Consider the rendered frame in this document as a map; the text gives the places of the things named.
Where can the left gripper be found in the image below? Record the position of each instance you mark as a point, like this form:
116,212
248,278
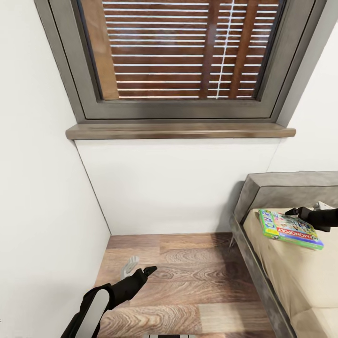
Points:
136,281

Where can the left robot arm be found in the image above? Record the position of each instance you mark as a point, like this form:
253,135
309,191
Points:
86,323

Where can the bed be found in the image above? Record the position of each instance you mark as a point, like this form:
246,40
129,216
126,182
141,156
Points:
298,285

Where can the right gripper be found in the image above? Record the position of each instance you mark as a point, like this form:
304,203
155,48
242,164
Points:
314,218

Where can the fixed window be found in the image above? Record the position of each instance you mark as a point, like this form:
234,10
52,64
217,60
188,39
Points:
179,68

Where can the board game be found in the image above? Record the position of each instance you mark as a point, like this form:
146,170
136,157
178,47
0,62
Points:
288,228

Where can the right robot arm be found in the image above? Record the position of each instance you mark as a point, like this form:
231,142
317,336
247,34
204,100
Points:
323,217

